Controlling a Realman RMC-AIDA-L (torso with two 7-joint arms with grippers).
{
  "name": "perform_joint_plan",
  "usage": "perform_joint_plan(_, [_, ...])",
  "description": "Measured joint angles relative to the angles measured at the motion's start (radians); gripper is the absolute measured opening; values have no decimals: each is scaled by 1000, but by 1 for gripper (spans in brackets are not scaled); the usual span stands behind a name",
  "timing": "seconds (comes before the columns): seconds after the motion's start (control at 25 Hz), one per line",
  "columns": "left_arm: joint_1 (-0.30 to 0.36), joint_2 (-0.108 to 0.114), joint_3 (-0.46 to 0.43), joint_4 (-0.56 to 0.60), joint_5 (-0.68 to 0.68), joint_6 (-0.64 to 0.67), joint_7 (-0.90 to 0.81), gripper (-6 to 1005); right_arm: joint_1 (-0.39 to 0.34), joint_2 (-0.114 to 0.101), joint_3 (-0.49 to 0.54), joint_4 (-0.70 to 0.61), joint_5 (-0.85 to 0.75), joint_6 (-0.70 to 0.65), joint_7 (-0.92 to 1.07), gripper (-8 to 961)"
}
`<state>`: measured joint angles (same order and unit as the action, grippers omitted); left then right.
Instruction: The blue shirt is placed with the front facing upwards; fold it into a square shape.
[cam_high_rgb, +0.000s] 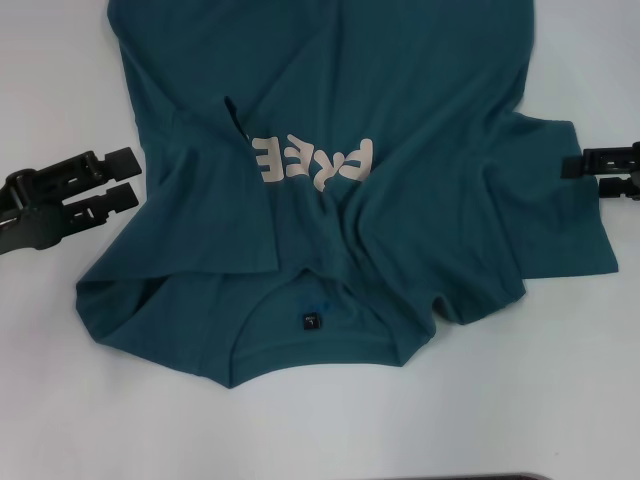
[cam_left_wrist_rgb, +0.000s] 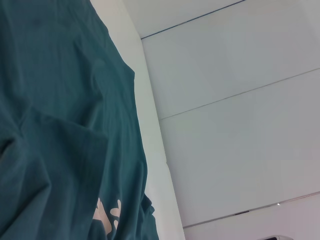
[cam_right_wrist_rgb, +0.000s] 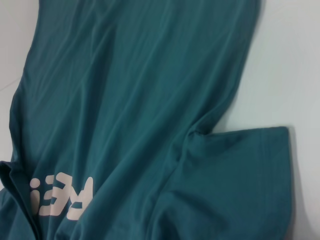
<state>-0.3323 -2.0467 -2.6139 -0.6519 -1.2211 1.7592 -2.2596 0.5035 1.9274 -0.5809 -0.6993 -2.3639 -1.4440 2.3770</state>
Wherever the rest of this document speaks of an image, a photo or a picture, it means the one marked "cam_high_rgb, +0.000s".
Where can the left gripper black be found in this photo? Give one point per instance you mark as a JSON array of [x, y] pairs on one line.
[[35, 227]]

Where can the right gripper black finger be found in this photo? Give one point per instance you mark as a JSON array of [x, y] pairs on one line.
[[580, 162], [615, 189]]

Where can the teal t-shirt with FREE print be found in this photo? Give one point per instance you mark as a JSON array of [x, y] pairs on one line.
[[350, 75]]

